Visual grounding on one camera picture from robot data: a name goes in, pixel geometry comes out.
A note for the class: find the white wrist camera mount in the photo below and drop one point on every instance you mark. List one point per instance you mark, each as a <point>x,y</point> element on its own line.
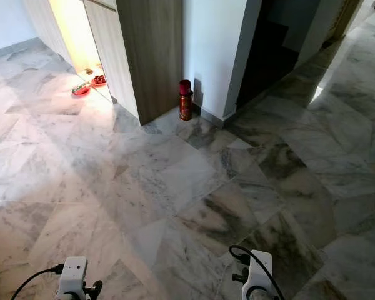
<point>72,274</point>
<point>259,272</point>

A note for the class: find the grey wooden cabinet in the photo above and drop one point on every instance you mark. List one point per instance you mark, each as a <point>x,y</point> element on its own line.
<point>150,56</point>

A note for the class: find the red metal canister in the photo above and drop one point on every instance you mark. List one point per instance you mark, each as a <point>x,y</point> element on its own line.
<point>185,100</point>

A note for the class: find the red plate with cups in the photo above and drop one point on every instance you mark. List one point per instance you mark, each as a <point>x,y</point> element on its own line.
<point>99,80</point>

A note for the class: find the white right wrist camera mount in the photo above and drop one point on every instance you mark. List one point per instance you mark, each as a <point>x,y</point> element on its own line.
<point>259,272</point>

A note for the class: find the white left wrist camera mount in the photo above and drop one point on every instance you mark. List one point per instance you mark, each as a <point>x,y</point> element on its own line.
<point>72,274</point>

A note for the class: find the red plate with green item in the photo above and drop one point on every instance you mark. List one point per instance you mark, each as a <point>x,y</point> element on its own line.
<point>81,89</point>

